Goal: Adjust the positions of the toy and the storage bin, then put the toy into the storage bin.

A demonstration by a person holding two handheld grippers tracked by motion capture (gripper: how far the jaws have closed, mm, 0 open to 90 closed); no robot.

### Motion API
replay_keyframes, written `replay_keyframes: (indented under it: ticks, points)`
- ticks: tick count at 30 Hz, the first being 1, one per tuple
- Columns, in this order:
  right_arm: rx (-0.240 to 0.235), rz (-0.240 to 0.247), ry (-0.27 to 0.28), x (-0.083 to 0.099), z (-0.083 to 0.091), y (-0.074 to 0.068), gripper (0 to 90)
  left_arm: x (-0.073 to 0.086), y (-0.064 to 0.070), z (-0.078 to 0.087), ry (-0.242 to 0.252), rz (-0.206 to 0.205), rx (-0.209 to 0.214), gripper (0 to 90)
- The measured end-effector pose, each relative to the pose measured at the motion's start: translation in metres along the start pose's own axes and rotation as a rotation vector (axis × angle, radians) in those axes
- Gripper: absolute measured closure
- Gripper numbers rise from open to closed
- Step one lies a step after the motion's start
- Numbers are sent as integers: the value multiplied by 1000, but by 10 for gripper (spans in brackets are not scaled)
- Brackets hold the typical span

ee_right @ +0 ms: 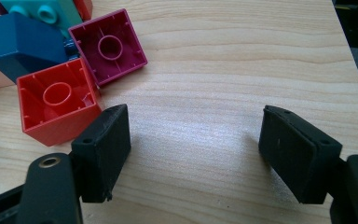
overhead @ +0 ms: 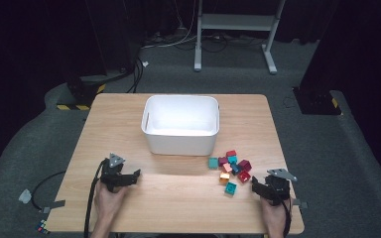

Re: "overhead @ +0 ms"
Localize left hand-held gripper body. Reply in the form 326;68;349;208
99;153;127;193

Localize person's left hand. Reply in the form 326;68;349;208
93;181;129;223

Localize white metal stand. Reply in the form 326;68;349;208
193;0;286;75

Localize colourful puzzle cube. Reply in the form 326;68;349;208
35;219;51;235

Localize white plastic bin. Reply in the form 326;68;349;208
141;94;220;157

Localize grey tape strip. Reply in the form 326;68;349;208
291;197;309;210
42;199;66;214

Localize thin black floor cable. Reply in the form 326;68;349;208
30;170;67;211

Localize person's right hand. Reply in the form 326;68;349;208
260;196;293;229

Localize black base with striped tape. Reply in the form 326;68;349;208
57;73;107;112

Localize maroon toy block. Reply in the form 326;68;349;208
237;159;253;173

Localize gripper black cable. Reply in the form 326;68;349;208
277;191;293;238
83;159;109;238

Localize black floor cables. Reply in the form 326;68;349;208
125;58;145;94

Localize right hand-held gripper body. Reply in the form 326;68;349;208
264;168;298;207

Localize black stand base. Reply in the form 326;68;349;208
292;86;342;116

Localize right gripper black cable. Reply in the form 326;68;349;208
277;191;293;238

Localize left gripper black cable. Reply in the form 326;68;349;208
83;159;109;238

